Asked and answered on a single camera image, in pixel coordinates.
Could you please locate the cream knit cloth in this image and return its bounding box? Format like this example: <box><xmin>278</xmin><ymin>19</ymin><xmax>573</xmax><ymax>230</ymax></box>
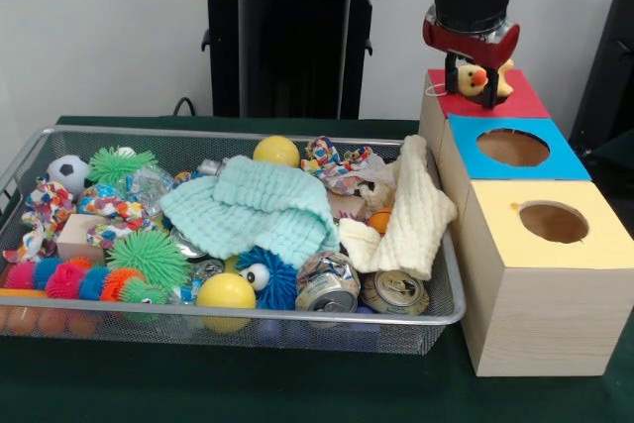
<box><xmin>338</xmin><ymin>134</ymin><xmax>459</xmax><ymax>282</ymax></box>

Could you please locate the light blue knit cloth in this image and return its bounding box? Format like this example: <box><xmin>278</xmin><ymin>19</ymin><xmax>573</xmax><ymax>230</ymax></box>
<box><xmin>158</xmin><ymin>155</ymin><xmax>341</xmax><ymax>268</ymax></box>

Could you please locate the yellow ball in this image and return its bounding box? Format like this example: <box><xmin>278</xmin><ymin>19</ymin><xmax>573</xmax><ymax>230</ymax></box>
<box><xmin>252</xmin><ymin>135</ymin><xmax>301</xmax><ymax>169</ymax></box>
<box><xmin>195</xmin><ymin>272</ymin><xmax>258</xmax><ymax>334</ymax></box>

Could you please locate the green spiky eyed ball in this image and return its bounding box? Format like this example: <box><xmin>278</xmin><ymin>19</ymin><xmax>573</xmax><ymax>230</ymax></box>
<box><xmin>88</xmin><ymin>146</ymin><xmax>159</xmax><ymax>186</ymax></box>

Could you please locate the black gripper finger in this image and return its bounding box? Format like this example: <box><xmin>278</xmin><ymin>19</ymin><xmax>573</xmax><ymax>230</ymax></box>
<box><xmin>477</xmin><ymin>65</ymin><xmax>500</xmax><ymax>110</ymax></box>
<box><xmin>444</xmin><ymin>51</ymin><xmax>461</xmax><ymax>96</ymax></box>

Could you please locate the green covered side table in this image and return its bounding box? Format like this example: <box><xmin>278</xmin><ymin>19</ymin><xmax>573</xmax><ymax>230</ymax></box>
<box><xmin>588</xmin><ymin>126</ymin><xmax>634</xmax><ymax>161</ymax></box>

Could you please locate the blue spiky eyed toy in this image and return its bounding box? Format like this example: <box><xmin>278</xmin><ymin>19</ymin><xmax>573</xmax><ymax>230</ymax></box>
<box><xmin>235</xmin><ymin>245</ymin><xmax>301</xmax><ymax>311</ymax></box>

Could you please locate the black upright panel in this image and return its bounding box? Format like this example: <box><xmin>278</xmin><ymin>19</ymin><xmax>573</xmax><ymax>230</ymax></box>
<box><xmin>569</xmin><ymin>0</ymin><xmax>634</xmax><ymax>147</ymax></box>

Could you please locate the silver crushed can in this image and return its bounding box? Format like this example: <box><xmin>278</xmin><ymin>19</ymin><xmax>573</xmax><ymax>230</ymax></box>
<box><xmin>359</xmin><ymin>268</ymin><xmax>431</xmax><ymax>316</ymax></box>

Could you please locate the black cable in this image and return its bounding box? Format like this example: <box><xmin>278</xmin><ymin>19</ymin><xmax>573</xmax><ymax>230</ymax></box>
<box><xmin>171</xmin><ymin>94</ymin><xmax>198</xmax><ymax>119</ymax></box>

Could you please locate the small soccer ball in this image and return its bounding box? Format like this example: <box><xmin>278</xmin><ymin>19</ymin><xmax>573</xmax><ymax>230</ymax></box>
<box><xmin>45</xmin><ymin>155</ymin><xmax>93</xmax><ymax>196</ymax></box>

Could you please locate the dark green table cloth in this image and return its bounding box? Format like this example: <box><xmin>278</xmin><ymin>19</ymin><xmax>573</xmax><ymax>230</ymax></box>
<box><xmin>0</xmin><ymin>115</ymin><xmax>634</xmax><ymax>423</ymax></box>

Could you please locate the rainbow spiky caterpillar toy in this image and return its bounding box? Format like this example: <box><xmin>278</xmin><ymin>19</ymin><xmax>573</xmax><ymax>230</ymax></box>
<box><xmin>4</xmin><ymin>257</ymin><xmax>169</xmax><ymax>305</ymax></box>

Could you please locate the plain green spiky ball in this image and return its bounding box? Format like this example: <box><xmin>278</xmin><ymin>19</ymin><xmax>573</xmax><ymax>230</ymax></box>
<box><xmin>106</xmin><ymin>230</ymin><xmax>192</xmax><ymax>278</ymax></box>

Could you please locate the yellow sponge duck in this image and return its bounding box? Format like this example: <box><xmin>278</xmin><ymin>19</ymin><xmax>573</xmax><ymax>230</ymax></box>
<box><xmin>458</xmin><ymin>58</ymin><xmax>515</xmax><ymax>98</ymax></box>

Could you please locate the orange toy basketball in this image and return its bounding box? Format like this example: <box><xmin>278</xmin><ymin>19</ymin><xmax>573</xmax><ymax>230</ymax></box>
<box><xmin>367</xmin><ymin>207</ymin><xmax>395</xmax><ymax>236</ymax></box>

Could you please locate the wooden box with three holes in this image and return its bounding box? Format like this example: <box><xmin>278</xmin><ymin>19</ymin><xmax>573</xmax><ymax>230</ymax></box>
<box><xmin>417</xmin><ymin>67</ymin><xmax>634</xmax><ymax>377</ymax></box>

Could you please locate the blue white crushed can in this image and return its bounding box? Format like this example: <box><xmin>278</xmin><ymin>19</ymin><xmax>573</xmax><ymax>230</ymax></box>
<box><xmin>295</xmin><ymin>250</ymin><xmax>362</xmax><ymax>314</ymax></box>

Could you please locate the clear mesh bin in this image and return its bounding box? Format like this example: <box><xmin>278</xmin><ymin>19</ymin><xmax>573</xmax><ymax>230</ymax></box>
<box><xmin>0</xmin><ymin>125</ymin><xmax>467</xmax><ymax>356</ymax></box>

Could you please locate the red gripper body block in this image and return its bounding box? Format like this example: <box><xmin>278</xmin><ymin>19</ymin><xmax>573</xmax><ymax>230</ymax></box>
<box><xmin>422</xmin><ymin>5</ymin><xmax>522</xmax><ymax>70</ymax></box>

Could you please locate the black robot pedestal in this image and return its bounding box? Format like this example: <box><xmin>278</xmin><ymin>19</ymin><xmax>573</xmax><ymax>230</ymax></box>
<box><xmin>191</xmin><ymin>0</ymin><xmax>397</xmax><ymax>120</ymax></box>

